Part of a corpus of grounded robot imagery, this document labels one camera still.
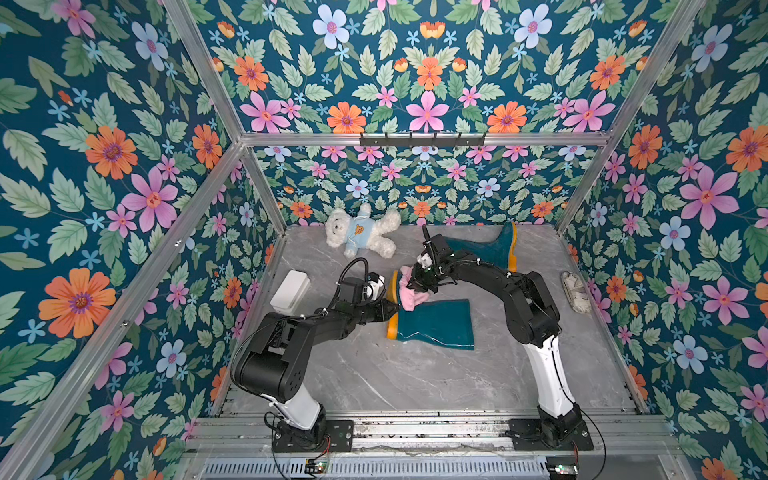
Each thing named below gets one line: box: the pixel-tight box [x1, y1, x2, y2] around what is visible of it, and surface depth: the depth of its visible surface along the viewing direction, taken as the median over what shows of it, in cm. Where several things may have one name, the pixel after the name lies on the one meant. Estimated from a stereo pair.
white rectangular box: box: [269, 270, 311, 314], surface depth 98 cm
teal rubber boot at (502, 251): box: [444, 221, 519, 273], surface depth 109 cm
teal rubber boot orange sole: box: [386, 270, 475, 350], surface depth 92 cm
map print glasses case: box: [560, 270, 592, 315], surface depth 100 cm
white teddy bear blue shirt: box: [325, 203, 401, 259], surface depth 110 cm
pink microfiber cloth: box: [399, 266, 429, 312], surface depth 94 cm
